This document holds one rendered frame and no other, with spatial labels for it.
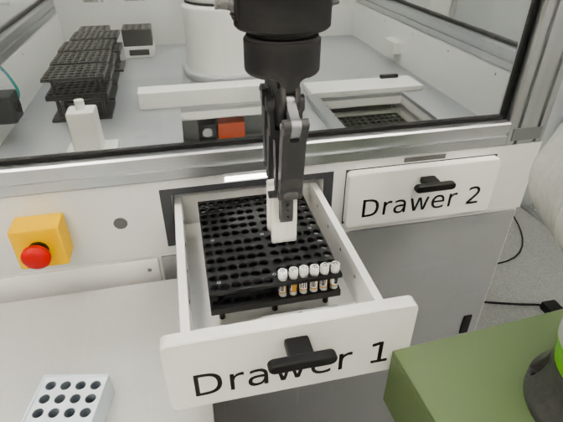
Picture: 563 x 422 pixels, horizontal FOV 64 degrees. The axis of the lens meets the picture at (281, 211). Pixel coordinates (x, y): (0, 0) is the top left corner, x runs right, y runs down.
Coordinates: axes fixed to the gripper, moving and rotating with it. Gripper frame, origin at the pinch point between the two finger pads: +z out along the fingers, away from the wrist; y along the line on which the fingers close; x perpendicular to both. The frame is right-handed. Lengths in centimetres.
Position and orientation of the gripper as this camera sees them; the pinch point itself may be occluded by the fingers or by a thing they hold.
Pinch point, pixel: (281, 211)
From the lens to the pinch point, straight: 54.0
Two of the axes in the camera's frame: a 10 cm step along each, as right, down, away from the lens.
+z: 0.0, 8.4, 5.4
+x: 9.8, -1.1, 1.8
